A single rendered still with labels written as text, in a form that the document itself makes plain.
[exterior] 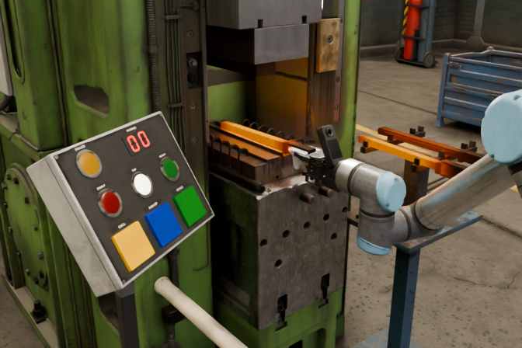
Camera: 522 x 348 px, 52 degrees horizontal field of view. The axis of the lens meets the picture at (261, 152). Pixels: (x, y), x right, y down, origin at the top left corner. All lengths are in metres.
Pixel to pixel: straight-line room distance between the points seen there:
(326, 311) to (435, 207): 0.70
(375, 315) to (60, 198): 1.85
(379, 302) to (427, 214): 1.35
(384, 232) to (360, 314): 1.26
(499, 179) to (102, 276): 0.82
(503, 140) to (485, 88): 4.34
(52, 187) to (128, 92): 0.44
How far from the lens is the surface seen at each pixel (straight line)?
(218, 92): 1.99
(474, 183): 1.26
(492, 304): 2.86
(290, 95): 1.88
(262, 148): 1.64
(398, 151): 1.75
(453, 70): 5.45
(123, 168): 1.13
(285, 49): 1.51
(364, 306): 2.67
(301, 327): 1.86
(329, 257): 1.81
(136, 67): 1.42
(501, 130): 0.96
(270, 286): 1.66
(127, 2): 1.39
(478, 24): 10.67
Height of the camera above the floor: 1.52
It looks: 19 degrees down
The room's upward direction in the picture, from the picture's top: straight up
